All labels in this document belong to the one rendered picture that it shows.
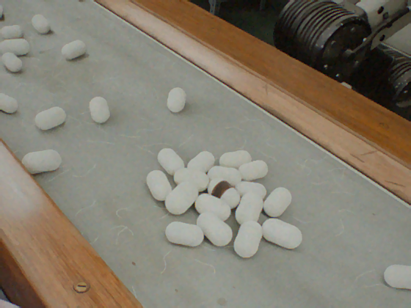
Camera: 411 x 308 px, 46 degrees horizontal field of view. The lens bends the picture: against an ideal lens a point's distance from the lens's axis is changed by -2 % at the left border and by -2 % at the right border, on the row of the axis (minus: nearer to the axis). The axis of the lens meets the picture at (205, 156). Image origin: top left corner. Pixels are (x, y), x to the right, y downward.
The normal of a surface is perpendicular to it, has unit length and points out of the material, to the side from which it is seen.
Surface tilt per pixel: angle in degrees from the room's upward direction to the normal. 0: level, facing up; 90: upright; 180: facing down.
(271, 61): 0
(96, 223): 0
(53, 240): 0
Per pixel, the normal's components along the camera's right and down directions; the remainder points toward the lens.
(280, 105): -0.44, -0.33
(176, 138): 0.12, -0.79
